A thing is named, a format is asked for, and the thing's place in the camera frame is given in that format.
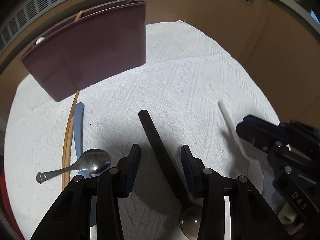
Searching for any metal spoon smiley handle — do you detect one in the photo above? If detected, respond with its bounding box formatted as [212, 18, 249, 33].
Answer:
[36, 149, 111, 184]

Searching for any white plastic spoon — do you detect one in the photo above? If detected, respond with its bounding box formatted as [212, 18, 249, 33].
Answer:
[218, 100, 264, 193]

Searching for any dark translucent plastic spoon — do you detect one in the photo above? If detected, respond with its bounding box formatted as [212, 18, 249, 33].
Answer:
[138, 110, 202, 239]

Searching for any wooden chopstick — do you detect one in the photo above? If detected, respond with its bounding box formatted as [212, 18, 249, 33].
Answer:
[61, 90, 80, 190]
[63, 117, 74, 187]

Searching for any wooden spoon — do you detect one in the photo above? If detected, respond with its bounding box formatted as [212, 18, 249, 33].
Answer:
[74, 11, 83, 22]

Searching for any white ball-end stirrer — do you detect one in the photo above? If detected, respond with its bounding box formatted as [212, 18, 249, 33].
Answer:
[35, 37, 45, 45]

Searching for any white textured table cloth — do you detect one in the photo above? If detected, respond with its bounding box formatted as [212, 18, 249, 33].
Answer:
[4, 21, 279, 239]

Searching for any red floor mat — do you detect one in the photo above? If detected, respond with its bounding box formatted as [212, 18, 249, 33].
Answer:
[1, 174, 24, 239]

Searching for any purple utensil holder box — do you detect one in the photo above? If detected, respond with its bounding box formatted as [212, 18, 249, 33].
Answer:
[21, 0, 146, 102]

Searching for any grey stone countertop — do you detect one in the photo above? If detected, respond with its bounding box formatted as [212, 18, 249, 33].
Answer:
[277, 0, 319, 33]

